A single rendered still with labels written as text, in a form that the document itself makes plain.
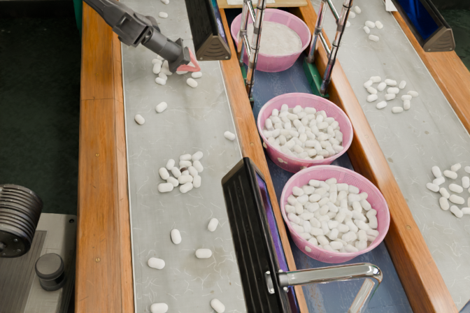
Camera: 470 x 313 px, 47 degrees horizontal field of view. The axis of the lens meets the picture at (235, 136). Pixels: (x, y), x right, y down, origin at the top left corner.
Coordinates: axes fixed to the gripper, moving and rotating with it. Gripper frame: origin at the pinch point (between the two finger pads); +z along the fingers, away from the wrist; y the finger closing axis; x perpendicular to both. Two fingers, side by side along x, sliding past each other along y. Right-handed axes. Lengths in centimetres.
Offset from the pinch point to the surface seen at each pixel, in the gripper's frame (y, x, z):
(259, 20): -9.6, -27.1, -4.4
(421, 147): -36, -37, 46
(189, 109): -15.2, 4.4, -1.7
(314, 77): -1.3, -21.3, 31.5
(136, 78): -0.7, 13.6, -12.7
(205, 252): -63, 5, -5
